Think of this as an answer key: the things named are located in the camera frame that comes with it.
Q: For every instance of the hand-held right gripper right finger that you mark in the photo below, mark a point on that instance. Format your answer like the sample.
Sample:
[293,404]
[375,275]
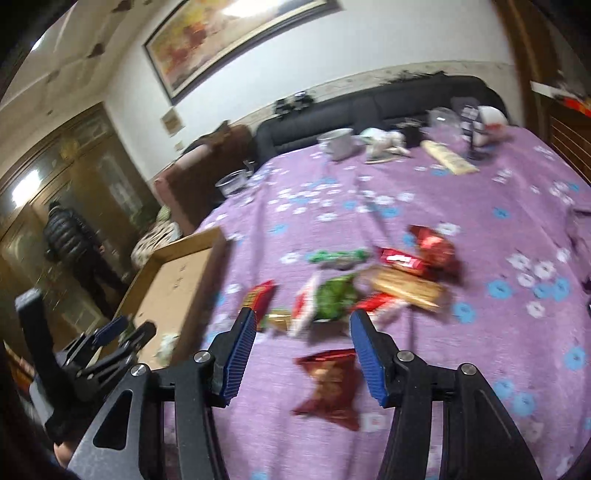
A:
[369,360]

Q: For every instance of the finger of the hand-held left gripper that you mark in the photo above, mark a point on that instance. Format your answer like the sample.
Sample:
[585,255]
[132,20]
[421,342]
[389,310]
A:
[134,339]
[111,328]

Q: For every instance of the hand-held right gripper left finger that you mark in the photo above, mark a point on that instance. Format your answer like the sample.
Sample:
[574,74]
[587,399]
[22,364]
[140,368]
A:
[238,355]

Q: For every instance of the dark red snack packet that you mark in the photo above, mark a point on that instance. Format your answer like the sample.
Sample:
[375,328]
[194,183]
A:
[330,387]

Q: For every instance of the small gold snack packet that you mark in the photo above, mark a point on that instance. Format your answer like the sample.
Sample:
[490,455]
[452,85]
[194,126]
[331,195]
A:
[279,319]

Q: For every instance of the red and white snack packet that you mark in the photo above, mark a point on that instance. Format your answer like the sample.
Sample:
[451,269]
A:
[378,304]

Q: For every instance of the cardboard box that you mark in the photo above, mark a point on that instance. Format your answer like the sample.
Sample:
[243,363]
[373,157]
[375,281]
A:
[175,286]

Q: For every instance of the green and white snack packet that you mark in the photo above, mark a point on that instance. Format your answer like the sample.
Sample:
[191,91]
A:
[332,297]

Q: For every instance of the tan biscuit packet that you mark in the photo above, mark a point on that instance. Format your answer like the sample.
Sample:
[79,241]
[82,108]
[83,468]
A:
[406,286]

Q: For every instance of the red snack packet white print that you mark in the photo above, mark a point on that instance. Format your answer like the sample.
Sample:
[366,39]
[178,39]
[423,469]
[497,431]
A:
[401,262]

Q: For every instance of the green long snack packet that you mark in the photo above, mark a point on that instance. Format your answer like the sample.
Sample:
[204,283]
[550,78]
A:
[337,256]

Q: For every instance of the shiny red snack packet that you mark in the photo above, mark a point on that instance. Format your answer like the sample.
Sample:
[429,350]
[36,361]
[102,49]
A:
[434,244]

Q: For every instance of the floral cushion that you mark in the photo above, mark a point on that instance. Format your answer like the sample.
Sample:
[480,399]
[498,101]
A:
[154,242]

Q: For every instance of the brown armchair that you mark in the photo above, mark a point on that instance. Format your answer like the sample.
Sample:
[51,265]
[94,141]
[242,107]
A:
[198,184]

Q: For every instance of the clear plastic cup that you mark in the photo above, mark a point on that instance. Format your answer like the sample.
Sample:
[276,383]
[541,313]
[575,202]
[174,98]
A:
[232,183]

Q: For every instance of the wooden glass cabinet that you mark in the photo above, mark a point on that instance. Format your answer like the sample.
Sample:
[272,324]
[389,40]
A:
[92,152]

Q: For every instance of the purple floral tablecloth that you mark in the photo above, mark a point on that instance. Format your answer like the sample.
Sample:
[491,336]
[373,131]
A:
[461,194]

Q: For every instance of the flat tan card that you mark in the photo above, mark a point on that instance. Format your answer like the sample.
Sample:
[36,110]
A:
[383,159]

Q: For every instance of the long yellow cracker packet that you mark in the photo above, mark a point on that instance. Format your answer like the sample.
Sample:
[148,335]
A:
[450,159]

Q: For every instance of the white crumpled cloth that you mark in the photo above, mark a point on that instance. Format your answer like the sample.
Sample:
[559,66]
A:
[385,142]

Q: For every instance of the white mug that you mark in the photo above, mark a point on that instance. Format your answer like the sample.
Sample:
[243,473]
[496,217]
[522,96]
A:
[339,143]

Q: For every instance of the black pouch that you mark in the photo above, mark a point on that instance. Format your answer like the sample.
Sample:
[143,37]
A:
[411,131]

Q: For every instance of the black phone stand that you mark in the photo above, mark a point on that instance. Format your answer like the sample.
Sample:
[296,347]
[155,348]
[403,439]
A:
[473,134]

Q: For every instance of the clear glass bowl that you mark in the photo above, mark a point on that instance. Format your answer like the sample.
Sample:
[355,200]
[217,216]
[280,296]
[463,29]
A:
[445,122]

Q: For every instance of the black sofa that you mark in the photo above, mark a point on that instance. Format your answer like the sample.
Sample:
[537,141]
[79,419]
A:
[351,110]

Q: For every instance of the small black device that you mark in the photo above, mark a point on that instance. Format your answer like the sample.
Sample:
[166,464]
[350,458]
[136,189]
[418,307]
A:
[284,107]
[303,100]

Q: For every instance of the white paper cup red print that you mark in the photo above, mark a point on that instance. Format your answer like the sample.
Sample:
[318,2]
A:
[494,122]

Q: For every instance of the white paper strip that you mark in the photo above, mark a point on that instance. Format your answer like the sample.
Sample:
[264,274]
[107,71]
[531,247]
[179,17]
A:
[554,91]

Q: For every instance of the yellowed wall sticker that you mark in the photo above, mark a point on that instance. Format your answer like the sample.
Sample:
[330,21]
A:
[171,122]

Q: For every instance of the framed wall painting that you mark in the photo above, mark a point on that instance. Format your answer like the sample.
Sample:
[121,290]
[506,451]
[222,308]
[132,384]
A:
[207,37]

